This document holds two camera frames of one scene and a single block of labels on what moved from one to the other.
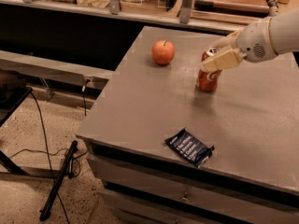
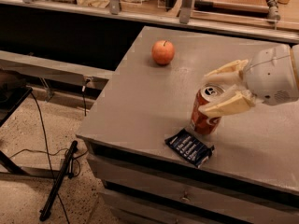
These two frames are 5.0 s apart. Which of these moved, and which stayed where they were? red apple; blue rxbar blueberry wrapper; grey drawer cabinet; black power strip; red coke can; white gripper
Moved: red coke can; white gripper
Stayed: black power strip; grey drawer cabinet; red apple; blue rxbar blueberry wrapper
